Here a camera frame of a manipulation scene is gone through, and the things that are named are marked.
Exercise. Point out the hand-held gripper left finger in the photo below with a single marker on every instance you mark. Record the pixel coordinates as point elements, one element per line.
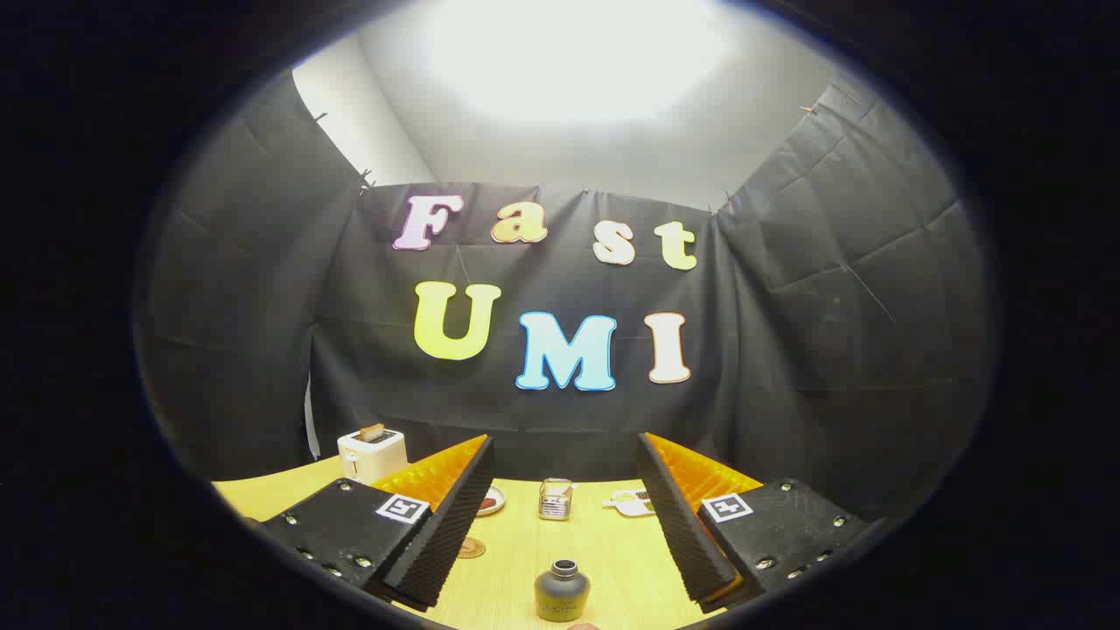
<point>446,534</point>

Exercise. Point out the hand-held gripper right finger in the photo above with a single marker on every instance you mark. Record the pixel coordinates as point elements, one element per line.
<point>682,525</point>

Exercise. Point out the round cork coaster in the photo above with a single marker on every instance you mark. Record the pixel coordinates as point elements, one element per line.
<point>472,549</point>

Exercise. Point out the silver bottle with green label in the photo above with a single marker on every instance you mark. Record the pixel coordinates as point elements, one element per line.
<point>562,599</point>

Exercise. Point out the small white plate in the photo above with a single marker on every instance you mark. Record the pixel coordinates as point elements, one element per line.
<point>494,500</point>

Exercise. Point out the white divided condiment dish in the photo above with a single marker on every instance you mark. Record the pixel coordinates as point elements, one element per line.
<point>628,503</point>

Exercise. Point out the light wooden table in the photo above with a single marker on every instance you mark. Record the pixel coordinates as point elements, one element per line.
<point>516,582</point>

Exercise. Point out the cream toaster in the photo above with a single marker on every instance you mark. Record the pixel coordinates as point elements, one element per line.
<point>376,459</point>

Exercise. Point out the toast slice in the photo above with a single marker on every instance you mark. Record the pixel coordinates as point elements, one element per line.
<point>371,431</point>

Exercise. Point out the black backdrop cloth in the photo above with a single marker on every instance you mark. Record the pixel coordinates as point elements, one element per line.
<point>787,350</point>

